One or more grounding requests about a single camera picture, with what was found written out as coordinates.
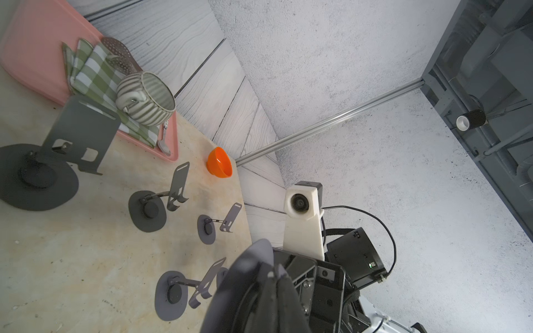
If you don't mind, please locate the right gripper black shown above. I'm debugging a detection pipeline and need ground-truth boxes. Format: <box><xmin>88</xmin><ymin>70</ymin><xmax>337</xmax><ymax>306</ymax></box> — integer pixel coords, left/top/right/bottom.
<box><xmin>273</xmin><ymin>249</ymin><xmax>346</xmax><ymax>332</ymax></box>

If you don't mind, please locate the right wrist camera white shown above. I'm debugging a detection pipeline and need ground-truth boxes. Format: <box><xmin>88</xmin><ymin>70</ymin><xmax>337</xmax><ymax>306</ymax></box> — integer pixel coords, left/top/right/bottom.
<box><xmin>283</xmin><ymin>181</ymin><xmax>325</xmax><ymax>261</ymax></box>

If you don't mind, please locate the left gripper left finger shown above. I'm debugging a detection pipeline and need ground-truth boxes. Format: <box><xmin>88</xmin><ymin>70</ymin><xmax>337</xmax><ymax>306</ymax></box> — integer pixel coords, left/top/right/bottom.
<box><xmin>245</xmin><ymin>265</ymin><xmax>278</xmax><ymax>332</ymax></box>

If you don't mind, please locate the metal spoon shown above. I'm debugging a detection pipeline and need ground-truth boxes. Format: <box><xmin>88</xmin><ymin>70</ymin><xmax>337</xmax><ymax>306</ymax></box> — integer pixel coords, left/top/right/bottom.
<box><xmin>157</xmin><ymin>121</ymin><xmax>172</xmax><ymax>156</ymax></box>

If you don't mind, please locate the orange bowl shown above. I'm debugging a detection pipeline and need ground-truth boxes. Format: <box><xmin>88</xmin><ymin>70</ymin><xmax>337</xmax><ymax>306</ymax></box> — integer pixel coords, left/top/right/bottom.
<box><xmin>206</xmin><ymin>147</ymin><xmax>233</xmax><ymax>178</ymax></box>

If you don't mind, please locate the dark phone stand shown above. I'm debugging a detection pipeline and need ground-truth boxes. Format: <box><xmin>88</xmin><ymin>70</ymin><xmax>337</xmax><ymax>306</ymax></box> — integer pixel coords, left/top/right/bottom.
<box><xmin>129</xmin><ymin>162</ymin><xmax>190</xmax><ymax>233</ymax></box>
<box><xmin>1</xmin><ymin>95</ymin><xmax>122</xmax><ymax>211</ymax></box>

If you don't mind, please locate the green checkered cloth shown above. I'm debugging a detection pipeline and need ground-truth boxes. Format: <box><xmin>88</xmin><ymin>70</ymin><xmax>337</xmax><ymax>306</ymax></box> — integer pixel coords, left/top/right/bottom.
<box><xmin>62</xmin><ymin>38</ymin><xmax>160</xmax><ymax>148</ymax></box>

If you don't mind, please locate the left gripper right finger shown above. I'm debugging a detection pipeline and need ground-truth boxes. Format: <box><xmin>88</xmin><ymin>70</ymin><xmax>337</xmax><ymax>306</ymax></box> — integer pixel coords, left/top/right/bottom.
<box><xmin>276</xmin><ymin>264</ymin><xmax>311</xmax><ymax>333</ymax></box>

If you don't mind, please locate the pink tray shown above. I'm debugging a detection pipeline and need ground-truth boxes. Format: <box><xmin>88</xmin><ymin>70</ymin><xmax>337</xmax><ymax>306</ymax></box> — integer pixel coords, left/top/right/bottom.
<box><xmin>0</xmin><ymin>0</ymin><xmax>180</xmax><ymax>163</ymax></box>

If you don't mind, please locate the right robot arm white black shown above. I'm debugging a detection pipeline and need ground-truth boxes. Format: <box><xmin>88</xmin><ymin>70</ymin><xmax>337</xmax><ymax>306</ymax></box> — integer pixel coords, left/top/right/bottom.
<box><xmin>274</xmin><ymin>228</ymin><xmax>426</xmax><ymax>332</ymax></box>

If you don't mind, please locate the striped ceramic cup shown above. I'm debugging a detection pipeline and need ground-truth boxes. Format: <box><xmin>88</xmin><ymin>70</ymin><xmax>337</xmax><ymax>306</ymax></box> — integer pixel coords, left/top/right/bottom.
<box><xmin>115</xmin><ymin>72</ymin><xmax>176</xmax><ymax>126</ymax></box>

